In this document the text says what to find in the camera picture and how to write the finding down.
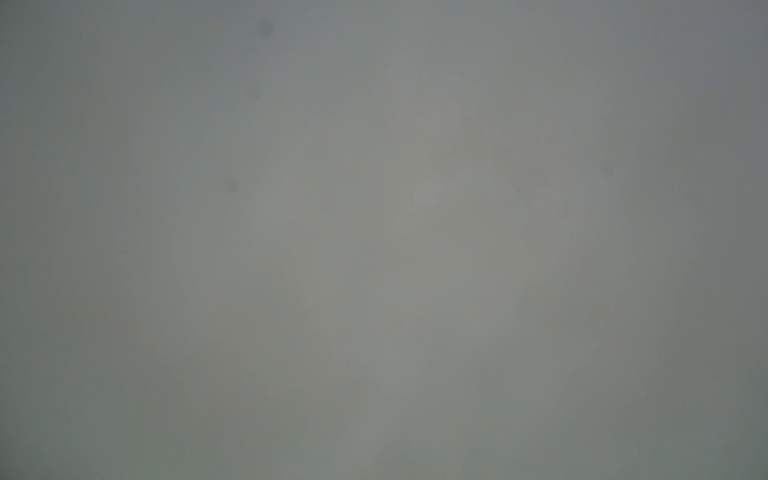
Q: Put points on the white plastic bag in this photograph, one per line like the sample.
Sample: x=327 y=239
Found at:
x=383 y=239

